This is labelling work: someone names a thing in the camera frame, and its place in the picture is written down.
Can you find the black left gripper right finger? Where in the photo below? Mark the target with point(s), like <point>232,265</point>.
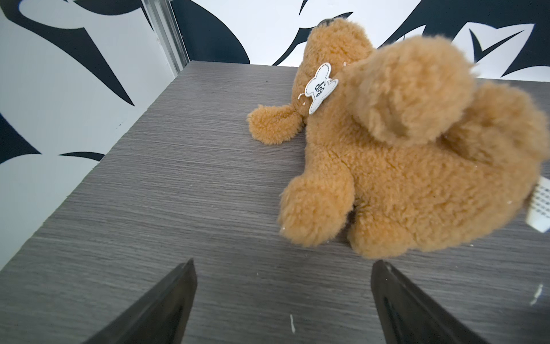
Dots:
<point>409,315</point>

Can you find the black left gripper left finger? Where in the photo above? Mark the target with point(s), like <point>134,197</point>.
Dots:
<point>160,315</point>

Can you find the brown teddy bear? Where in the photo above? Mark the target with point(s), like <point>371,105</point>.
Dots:
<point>405,148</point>

